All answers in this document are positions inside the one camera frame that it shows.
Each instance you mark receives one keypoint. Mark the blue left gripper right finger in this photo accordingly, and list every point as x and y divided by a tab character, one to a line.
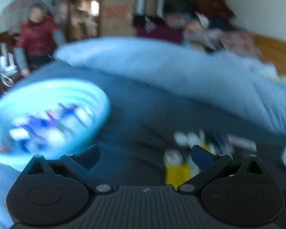
202	158

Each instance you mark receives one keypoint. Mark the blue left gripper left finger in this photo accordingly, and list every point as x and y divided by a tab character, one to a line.
89	157

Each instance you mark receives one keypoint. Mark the blue plastic basket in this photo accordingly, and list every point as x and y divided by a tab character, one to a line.
50	118

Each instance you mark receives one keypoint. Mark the dark blue bed sheet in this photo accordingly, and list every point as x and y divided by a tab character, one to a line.
126	188

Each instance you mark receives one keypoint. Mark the light blue folded duvet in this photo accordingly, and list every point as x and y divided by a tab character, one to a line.
243	86

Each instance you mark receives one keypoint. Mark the wooden headboard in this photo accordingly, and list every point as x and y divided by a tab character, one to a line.
273	51

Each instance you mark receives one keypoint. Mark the pile of clothes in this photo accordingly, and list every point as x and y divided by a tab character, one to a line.
203	26

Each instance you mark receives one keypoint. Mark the woman in red jacket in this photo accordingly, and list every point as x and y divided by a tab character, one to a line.
37	41

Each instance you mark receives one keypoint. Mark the stacked cardboard boxes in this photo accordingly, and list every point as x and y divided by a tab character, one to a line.
116	18

